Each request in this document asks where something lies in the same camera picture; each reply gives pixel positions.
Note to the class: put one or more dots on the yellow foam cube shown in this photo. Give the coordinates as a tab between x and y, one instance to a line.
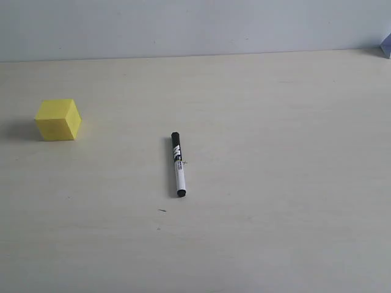
58	120

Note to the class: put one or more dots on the black and white marker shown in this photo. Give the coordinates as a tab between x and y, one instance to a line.
178	165

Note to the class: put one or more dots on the blue-white object at table corner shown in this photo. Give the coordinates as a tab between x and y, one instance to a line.
386	46

